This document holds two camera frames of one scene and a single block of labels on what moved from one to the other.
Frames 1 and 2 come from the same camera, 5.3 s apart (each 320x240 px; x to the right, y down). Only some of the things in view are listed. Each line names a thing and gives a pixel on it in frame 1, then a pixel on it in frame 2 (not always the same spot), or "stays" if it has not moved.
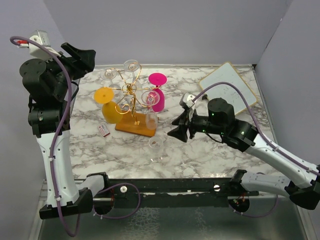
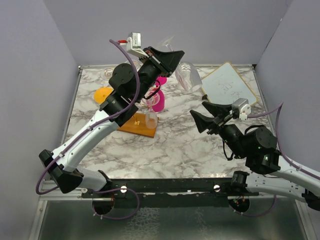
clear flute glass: [150, 98] stays
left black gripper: [84, 61] -> [164, 62]
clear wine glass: [156, 148] -> [187, 73]
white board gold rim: [227, 73] stays
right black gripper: [180, 132] -> [203, 122]
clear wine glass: [109, 73] stays
